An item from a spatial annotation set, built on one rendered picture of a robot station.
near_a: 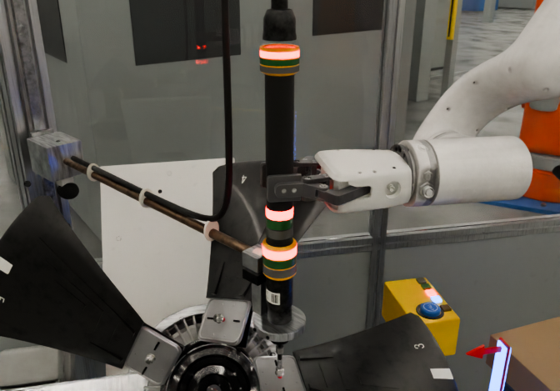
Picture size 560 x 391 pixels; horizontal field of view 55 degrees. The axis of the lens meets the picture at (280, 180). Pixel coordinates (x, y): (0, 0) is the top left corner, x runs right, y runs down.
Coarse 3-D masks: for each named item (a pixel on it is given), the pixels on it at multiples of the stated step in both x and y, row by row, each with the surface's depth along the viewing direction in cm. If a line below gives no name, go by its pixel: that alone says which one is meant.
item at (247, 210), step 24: (216, 168) 91; (240, 168) 89; (216, 192) 89; (240, 192) 87; (264, 192) 84; (240, 216) 84; (264, 216) 82; (312, 216) 79; (240, 240) 82; (216, 264) 83; (240, 264) 80; (216, 288) 80; (240, 288) 77
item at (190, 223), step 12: (84, 168) 100; (108, 180) 95; (120, 192) 93; (132, 192) 90; (156, 204) 86; (168, 216) 84; (180, 216) 82; (192, 228) 80; (216, 240) 77; (228, 240) 75; (240, 252) 73
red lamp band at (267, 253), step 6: (264, 252) 67; (270, 252) 66; (276, 252) 66; (282, 252) 66; (288, 252) 66; (294, 252) 67; (270, 258) 67; (276, 258) 66; (282, 258) 66; (288, 258) 67
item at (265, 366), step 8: (256, 360) 78; (264, 360) 79; (272, 360) 79; (288, 360) 79; (256, 368) 77; (264, 368) 77; (272, 368) 77; (288, 368) 78; (296, 368) 78; (264, 376) 76; (272, 376) 76; (288, 376) 76; (296, 376) 76; (264, 384) 74; (272, 384) 74; (280, 384) 74; (288, 384) 75; (296, 384) 75
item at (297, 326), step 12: (252, 264) 71; (252, 276) 70; (264, 276) 71; (252, 288) 72; (264, 288) 71; (252, 300) 73; (264, 300) 72; (264, 312) 73; (300, 312) 73; (264, 324) 71; (288, 324) 71; (300, 324) 71; (264, 336) 70; (276, 336) 69; (288, 336) 69
